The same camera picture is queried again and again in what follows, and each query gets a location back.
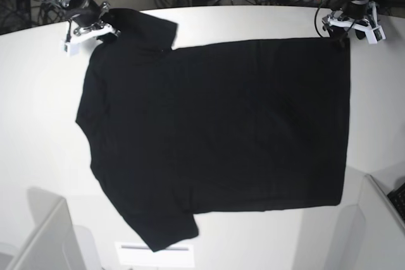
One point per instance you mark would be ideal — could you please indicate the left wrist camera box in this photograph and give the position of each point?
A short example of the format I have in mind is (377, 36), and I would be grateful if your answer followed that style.
(375, 35)

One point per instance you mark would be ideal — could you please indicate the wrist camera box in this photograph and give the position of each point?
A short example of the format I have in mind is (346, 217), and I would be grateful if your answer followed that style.
(70, 49)
(375, 35)

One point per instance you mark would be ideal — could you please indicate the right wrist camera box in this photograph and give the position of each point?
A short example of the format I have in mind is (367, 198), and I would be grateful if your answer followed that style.
(70, 49)

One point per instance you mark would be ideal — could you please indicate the white slotted table plate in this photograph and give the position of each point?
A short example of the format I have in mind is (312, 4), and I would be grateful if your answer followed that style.
(139, 254)

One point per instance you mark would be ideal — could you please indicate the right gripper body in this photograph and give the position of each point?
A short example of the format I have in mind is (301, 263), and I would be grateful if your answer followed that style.
(84, 22)

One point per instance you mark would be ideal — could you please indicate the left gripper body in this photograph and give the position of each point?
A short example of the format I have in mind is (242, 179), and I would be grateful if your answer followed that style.
(360, 16)

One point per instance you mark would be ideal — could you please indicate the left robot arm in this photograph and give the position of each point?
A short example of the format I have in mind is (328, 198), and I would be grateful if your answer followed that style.
(339, 3)

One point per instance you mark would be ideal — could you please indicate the black T-shirt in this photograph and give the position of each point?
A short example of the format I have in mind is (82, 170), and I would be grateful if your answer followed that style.
(253, 125)

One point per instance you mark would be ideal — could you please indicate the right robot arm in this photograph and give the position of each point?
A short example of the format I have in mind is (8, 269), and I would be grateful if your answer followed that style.
(64, 5)

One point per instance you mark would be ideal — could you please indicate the black keyboard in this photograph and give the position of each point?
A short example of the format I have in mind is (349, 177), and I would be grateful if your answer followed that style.
(397, 198)

